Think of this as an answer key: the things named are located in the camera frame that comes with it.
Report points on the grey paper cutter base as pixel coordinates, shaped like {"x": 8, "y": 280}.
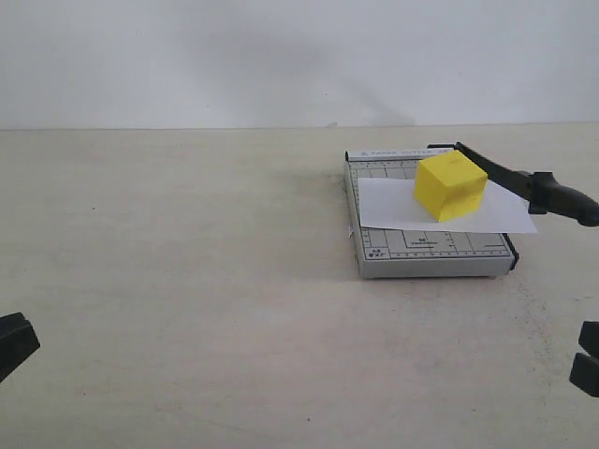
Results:
{"x": 395, "y": 254}

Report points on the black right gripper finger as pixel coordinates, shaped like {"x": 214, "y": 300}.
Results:
{"x": 584, "y": 373}
{"x": 588, "y": 338}

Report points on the yellow foam cube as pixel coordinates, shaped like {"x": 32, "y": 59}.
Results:
{"x": 449, "y": 185}

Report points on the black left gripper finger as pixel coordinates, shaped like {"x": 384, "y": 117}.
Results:
{"x": 18, "y": 341}

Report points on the white paper sheet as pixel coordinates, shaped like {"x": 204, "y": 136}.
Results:
{"x": 389, "y": 204}

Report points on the black cutter blade arm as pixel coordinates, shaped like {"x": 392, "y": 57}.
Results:
{"x": 542, "y": 191}

